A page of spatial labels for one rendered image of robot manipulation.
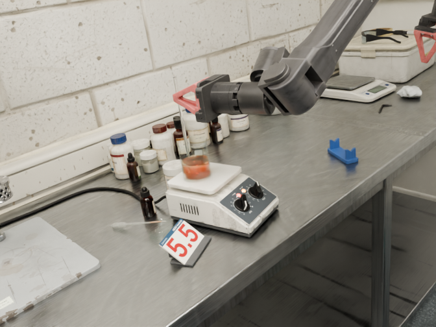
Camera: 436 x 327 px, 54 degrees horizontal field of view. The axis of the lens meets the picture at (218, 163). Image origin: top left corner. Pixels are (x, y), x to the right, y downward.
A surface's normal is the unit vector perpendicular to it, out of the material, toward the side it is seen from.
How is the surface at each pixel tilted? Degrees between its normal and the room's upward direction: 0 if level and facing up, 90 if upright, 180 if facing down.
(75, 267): 0
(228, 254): 0
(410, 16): 90
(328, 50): 88
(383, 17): 90
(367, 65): 94
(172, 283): 0
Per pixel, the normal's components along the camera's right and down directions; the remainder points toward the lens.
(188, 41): 0.68, 0.20
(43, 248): -0.13, -0.91
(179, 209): -0.54, 0.40
